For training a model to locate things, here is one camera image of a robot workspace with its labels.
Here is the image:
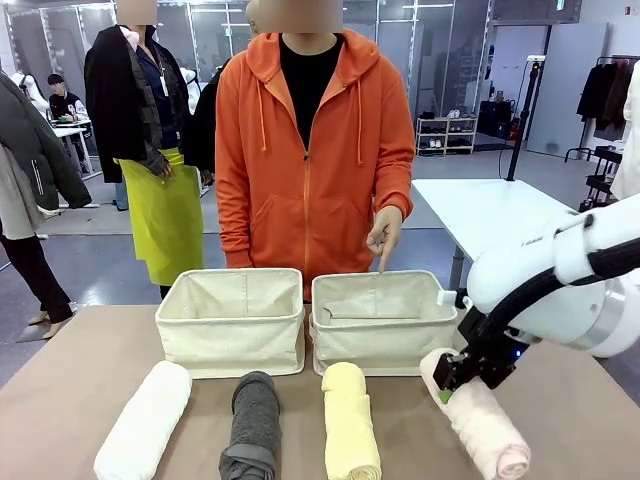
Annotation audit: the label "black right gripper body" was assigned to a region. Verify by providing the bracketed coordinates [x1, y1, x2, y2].
[452, 348, 517, 392]

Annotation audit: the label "pink towel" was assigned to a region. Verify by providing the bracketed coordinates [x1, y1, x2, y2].
[419, 348, 532, 479]

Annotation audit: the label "dark grey towel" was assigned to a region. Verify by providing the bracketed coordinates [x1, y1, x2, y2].
[218, 370, 282, 480]

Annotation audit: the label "orange-sleeved right forearm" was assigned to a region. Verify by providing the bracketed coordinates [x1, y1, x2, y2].
[214, 159, 255, 270]

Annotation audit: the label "orange-sleeved left forearm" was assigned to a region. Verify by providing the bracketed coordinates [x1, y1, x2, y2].
[370, 144, 417, 222]

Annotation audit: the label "person's left hand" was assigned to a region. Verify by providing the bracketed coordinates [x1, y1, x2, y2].
[366, 207, 404, 274]

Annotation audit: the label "cream fabric basket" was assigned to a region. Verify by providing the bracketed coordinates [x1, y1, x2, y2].
[309, 269, 460, 377]
[154, 268, 306, 380]

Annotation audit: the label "yellow rolled towel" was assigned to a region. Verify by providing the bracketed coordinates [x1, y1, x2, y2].
[320, 362, 382, 480]

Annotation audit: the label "white side table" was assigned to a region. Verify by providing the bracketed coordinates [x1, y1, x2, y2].
[410, 178, 581, 291]

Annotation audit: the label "black utility cart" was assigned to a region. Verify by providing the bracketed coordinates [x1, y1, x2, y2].
[579, 145, 624, 214]

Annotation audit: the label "white shoe rack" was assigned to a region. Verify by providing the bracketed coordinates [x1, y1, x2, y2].
[416, 115, 476, 156]

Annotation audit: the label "black storage bags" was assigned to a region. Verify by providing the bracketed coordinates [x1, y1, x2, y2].
[478, 98, 516, 139]

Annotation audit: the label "person in orange hoodie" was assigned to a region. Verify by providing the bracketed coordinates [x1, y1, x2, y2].
[214, 0, 417, 301]

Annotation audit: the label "cream hanging coat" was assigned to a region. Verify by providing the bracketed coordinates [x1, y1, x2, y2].
[610, 64, 640, 202]

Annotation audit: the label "clothes rack with dark garments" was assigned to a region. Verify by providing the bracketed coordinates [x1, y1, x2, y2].
[575, 55, 636, 134]

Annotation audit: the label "white rolled towel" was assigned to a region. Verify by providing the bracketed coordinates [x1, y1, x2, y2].
[93, 360, 193, 480]

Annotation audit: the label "figure in yellow apron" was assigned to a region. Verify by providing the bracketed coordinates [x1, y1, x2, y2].
[83, 0, 206, 300]

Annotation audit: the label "seated person in varsity jacket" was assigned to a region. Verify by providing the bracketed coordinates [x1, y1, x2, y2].
[47, 73, 92, 124]

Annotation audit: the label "person in dark puffer jacket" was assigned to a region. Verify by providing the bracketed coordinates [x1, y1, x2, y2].
[0, 72, 94, 342]

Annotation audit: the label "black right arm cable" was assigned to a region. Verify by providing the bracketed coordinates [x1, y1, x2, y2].
[462, 247, 640, 356]

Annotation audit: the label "black camera stand pole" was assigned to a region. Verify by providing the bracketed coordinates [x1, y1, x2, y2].
[505, 54, 547, 182]

